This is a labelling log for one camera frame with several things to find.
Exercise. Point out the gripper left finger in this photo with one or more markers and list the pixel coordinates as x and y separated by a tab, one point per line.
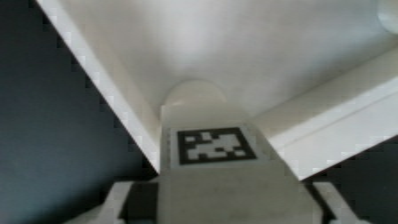
129	207

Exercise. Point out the white square table top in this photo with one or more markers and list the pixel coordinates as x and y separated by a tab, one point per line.
267	47

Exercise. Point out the white leg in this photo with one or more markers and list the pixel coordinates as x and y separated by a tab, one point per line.
228	184

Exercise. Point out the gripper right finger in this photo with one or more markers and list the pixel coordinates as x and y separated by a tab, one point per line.
337	213

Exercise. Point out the white L-shaped obstacle fence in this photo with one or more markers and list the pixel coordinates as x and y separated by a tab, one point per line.
340	119

